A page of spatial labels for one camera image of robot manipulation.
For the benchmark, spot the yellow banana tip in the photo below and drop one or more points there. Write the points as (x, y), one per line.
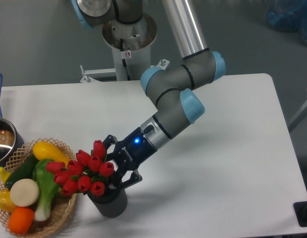
(4, 175)

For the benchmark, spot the yellow squash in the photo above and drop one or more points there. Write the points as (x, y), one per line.
(58, 153)

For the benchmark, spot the dark grey ribbed vase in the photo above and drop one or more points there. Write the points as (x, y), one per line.
(112, 203)

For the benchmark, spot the metal table bracket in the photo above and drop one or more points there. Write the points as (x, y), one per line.
(103, 74)

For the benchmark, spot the green bok choy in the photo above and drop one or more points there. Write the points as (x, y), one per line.
(47, 187)

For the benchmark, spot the red tulip bouquet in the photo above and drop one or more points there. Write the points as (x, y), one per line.
(88, 173)

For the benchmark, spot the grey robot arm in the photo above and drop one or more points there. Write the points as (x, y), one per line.
(172, 93)

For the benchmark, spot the dark green cucumber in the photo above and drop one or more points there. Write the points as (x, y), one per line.
(24, 171)

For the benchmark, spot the black device at table edge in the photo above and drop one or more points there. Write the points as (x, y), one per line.
(301, 212)

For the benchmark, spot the orange fruit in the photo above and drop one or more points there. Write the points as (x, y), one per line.
(21, 220)

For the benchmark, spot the blue handled saucepan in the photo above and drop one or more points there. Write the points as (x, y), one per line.
(10, 139)

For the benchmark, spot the blue plastic bag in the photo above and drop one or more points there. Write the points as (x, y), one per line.
(288, 16)

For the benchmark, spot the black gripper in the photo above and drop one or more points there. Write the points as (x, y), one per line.
(128, 154)

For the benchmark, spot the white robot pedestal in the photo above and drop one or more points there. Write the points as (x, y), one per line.
(131, 46)

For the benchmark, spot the white furniture frame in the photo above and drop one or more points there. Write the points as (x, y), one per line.
(299, 115)

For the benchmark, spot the yellow bell pepper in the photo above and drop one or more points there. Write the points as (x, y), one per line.
(6, 203)

